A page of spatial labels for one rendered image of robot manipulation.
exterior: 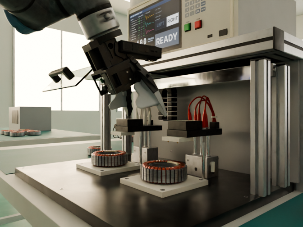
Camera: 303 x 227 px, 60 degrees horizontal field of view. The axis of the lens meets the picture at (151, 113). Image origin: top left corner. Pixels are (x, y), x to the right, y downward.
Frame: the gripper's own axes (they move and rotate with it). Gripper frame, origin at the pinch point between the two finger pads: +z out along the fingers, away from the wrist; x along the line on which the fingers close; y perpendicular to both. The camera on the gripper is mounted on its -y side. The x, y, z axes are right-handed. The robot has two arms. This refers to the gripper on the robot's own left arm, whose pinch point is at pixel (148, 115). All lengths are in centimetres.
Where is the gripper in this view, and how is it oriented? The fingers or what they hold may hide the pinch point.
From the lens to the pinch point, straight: 61.3
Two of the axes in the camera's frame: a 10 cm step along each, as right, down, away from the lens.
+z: 3.8, 8.8, 2.8
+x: 6.0, 0.0, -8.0
